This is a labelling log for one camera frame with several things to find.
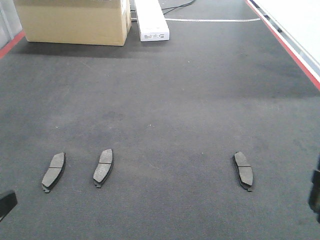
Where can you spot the cardboard box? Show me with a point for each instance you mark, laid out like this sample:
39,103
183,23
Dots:
86,22

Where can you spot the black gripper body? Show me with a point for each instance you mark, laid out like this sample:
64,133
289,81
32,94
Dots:
314,196

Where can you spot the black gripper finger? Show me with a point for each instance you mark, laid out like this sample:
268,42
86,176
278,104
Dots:
8,200

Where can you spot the dark conveyor belt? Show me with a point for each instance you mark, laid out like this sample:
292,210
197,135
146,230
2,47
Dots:
174,114

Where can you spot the brake pad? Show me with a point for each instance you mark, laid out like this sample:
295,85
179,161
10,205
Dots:
54,172
104,168
244,171

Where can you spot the long white box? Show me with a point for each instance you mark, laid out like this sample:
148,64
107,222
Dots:
151,22

